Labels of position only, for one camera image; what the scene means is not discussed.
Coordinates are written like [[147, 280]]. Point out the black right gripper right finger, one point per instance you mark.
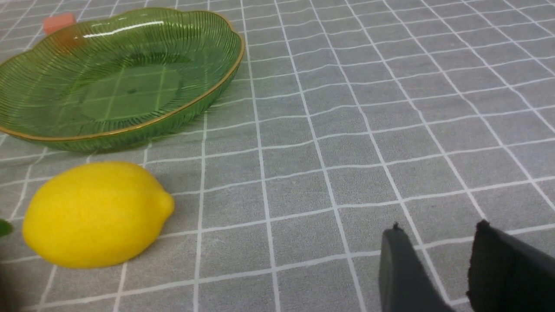
[[508, 275]]

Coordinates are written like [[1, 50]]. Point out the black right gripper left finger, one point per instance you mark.
[[403, 283]]

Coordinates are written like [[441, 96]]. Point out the dark purple eggplant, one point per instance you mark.
[[5, 228]]

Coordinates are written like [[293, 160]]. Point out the yellow lemon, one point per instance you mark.
[[96, 215]]

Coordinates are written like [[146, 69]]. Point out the green glass leaf plate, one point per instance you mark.
[[110, 84]]

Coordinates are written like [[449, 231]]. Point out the orange foam cube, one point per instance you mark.
[[58, 21]]

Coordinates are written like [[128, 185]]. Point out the grey checked tablecloth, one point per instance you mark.
[[345, 117]]

